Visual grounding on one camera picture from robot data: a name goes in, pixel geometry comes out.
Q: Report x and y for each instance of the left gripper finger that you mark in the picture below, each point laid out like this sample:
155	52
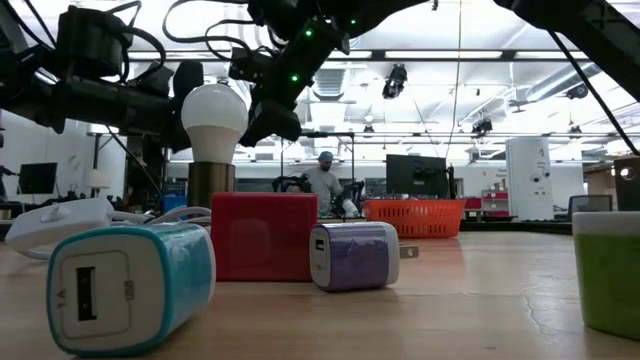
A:
186	80

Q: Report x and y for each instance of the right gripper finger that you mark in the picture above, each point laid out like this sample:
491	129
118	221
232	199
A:
272	122

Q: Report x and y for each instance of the white bulb brass lamp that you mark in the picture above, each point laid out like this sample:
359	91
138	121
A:
215	115

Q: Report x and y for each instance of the red multiport USB charger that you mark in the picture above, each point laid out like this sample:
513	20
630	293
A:
265	237

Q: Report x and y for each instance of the purple white USB charger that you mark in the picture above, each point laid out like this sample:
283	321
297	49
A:
350	257

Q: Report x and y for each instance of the orange plastic basket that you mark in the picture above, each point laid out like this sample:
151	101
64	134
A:
415	217

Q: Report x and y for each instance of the teal white USB charger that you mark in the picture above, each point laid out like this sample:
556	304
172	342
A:
125	295

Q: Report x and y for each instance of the green white USB charger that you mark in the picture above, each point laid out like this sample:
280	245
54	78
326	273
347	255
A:
607	280

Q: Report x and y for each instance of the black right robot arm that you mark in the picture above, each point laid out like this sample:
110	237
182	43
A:
600	35

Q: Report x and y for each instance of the black background robot arm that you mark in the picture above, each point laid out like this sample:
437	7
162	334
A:
354	195

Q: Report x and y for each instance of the grey office chair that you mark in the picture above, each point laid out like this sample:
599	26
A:
590	206

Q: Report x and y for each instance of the black ceiling spotlight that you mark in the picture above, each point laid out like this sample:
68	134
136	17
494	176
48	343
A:
395	82
578	91
482	126
223	81

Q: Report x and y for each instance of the white lampshade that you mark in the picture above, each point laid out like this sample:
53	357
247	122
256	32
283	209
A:
100	179

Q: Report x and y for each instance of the person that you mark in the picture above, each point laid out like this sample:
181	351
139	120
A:
325	187

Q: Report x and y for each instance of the small black background monitor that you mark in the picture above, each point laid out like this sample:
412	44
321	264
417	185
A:
39	178

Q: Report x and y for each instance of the black overhead rig bar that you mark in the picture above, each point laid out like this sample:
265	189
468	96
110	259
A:
440	55

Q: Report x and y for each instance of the black computer monitor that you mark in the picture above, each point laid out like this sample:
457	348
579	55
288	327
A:
416	175

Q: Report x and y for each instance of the red storage bins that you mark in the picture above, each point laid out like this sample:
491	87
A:
495	196

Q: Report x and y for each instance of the white cylindrical column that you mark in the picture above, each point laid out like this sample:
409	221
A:
529	175

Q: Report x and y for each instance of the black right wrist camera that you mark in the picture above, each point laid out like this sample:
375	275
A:
250	65

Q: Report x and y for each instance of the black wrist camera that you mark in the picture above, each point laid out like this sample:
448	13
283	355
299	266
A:
90	42
250	65

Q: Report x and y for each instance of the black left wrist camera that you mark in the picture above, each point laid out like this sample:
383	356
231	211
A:
90	42

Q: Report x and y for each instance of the grey metal bracket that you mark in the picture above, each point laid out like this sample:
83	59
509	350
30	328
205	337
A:
627	195

